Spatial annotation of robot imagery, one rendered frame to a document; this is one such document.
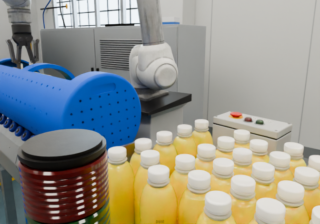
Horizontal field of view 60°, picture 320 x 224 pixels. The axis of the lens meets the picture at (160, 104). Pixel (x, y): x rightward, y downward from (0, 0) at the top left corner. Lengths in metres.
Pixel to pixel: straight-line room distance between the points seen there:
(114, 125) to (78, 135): 0.65
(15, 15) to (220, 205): 1.13
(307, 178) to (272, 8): 2.98
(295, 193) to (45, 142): 0.38
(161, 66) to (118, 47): 1.73
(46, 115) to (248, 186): 0.60
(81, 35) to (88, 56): 0.25
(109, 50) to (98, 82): 2.17
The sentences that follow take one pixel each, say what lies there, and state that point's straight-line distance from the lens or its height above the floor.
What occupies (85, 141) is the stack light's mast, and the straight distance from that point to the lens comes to 0.22.
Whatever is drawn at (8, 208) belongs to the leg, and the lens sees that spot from 1.89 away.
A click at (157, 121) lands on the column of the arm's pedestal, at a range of 1.39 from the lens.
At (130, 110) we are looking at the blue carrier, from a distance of 0.90.
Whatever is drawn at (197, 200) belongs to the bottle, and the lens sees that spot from 0.49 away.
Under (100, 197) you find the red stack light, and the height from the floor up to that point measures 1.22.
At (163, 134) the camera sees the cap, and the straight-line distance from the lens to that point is 0.68.
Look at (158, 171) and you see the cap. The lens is 0.50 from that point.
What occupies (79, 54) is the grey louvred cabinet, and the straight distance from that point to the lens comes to 3.38.
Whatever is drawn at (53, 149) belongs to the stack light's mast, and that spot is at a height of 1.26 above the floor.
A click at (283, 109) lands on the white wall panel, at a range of 3.46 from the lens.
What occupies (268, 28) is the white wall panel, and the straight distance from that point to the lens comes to 3.43.
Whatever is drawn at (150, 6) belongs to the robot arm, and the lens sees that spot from 1.23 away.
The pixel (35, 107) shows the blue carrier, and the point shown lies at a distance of 0.94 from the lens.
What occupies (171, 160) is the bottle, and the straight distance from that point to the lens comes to 0.68.
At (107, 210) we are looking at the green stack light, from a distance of 0.24.
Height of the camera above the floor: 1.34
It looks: 14 degrees down
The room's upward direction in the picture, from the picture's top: straight up
